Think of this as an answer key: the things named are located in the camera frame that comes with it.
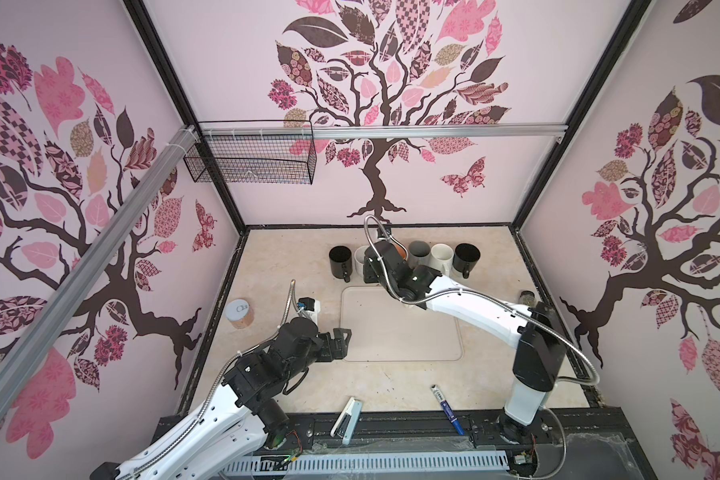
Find aluminium rail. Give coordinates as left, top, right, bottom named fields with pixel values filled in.
left=200, top=121, right=568, bottom=140
left=0, top=125, right=198, bottom=420

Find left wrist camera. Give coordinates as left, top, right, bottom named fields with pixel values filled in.
left=296, top=297, right=321, bottom=325

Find left aluminium rail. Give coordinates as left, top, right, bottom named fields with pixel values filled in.
left=0, top=125, right=198, bottom=420

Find back aluminium rail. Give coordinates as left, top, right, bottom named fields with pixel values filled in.
left=200, top=121, right=568, bottom=140

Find grey mug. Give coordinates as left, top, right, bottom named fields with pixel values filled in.
left=407, top=240, right=431, bottom=268

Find translucent plastic tray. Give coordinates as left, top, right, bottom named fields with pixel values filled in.
left=340, top=286, right=463, bottom=363

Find black base frame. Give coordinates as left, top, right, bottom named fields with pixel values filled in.
left=136, top=407, right=658, bottom=480

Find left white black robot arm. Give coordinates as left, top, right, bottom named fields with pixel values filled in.
left=90, top=316, right=352, bottom=479

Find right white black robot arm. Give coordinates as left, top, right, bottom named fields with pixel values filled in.
left=364, top=240, right=566, bottom=444

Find cream mug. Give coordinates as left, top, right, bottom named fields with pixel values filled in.
left=353, top=246, right=366, bottom=280

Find orange tin can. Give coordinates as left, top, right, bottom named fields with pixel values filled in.
left=224, top=299, right=254, bottom=329

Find black wire basket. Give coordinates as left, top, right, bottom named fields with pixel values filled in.
left=184, top=120, right=317, bottom=185

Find white slotted cable duct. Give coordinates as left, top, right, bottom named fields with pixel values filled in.
left=221, top=451, right=509, bottom=478

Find black mug white base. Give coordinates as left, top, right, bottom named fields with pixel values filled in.
left=452, top=243, right=481, bottom=279

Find white stapler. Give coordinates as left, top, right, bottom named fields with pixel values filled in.
left=330, top=397, right=363, bottom=446

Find glass spice jar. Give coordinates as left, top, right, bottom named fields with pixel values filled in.
left=518, top=290, right=537, bottom=307

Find blue marker pen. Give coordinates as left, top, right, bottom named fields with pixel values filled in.
left=430, top=384, right=465, bottom=436

